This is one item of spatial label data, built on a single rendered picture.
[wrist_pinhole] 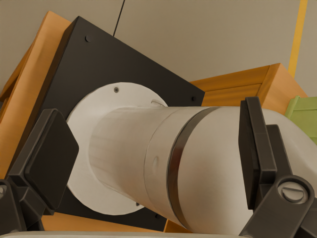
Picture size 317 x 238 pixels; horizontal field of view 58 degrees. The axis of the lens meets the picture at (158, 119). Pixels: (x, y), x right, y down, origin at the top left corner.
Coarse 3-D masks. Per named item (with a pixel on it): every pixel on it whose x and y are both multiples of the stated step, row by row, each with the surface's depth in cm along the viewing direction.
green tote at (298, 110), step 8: (296, 96) 82; (296, 104) 81; (304, 104) 79; (312, 104) 77; (288, 112) 81; (296, 112) 79; (304, 112) 77; (312, 112) 75; (296, 120) 78; (304, 120) 76; (312, 120) 74; (304, 128) 74; (312, 128) 72; (312, 136) 71
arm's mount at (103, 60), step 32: (64, 32) 43; (96, 32) 39; (64, 64) 37; (96, 64) 39; (128, 64) 42; (64, 96) 37; (160, 96) 45; (192, 96) 49; (32, 128) 35; (64, 192) 37; (128, 224) 43; (160, 224) 46
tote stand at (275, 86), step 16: (272, 64) 84; (208, 80) 106; (224, 80) 98; (240, 80) 91; (256, 80) 85; (272, 80) 80; (288, 80) 83; (208, 96) 100; (224, 96) 93; (240, 96) 86; (272, 96) 79; (288, 96) 83; (304, 96) 88; (176, 224) 74
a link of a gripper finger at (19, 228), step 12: (0, 180) 11; (0, 192) 11; (12, 192) 11; (0, 204) 10; (12, 204) 10; (0, 216) 10; (12, 216) 10; (0, 228) 10; (12, 228) 10; (24, 228) 10; (36, 228) 12
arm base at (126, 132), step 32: (96, 96) 38; (128, 96) 41; (96, 128) 37; (128, 128) 31; (160, 128) 26; (96, 160) 35; (128, 160) 29; (160, 160) 24; (96, 192) 39; (128, 192) 31; (160, 192) 24
